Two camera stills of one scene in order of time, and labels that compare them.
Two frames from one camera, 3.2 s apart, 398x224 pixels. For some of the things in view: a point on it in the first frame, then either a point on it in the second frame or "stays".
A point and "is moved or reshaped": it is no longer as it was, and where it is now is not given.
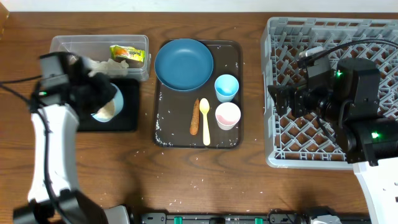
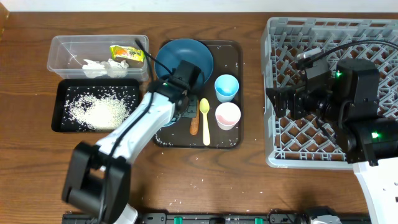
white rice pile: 107,111 is moved or reshaped
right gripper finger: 282,95 stays
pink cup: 227,114 stays
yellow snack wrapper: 117,51 stays
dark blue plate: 184,65 stays
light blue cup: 226,86 stays
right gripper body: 318,103 stays
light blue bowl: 119,102 to 173,121
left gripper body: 96,94 to 180,116
